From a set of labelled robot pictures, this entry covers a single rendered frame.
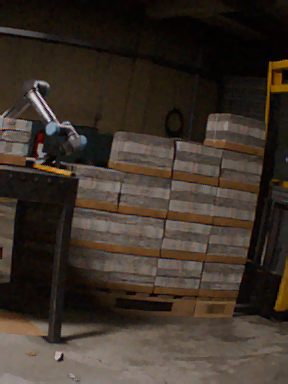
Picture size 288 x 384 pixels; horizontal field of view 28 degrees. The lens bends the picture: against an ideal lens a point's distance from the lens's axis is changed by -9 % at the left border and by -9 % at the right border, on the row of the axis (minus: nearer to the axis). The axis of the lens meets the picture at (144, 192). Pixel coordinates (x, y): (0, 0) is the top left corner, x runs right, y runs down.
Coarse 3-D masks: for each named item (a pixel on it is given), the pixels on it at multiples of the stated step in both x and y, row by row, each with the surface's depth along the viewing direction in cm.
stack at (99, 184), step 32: (32, 160) 343; (96, 192) 354; (128, 192) 359; (160, 192) 364; (192, 192) 369; (32, 224) 346; (96, 224) 356; (128, 224) 360; (160, 224) 365; (192, 224) 370; (32, 256) 348; (96, 256) 358; (128, 256) 362; (32, 288) 349; (96, 288) 359; (192, 288) 375
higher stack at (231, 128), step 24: (216, 120) 389; (240, 120) 373; (264, 144) 378; (240, 168) 375; (216, 192) 375; (240, 192) 377; (216, 216) 374; (240, 216) 378; (216, 240) 375; (240, 240) 380; (216, 264) 376; (240, 264) 385; (216, 288) 378; (216, 312) 381
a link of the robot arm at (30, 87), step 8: (32, 80) 350; (24, 88) 346; (32, 88) 345; (24, 96) 346; (32, 96) 344; (40, 96) 345; (32, 104) 343; (40, 104) 341; (40, 112) 340; (48, 112) 339; (48, 120) 337; (56, 120) 338; (48, 128) 334; (56, 128) 333; (64, 128) 340; (56, 136) 339
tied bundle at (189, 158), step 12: (180, 144) 365; (192, 144) 366; (180, 156) 365; (192, 156) 367; (204, 156) 369; (216, 156) 371; (180, 168) 365; (192, 168) 367; (204, 168) 369; (216, 168) 371; (180, 180) 367
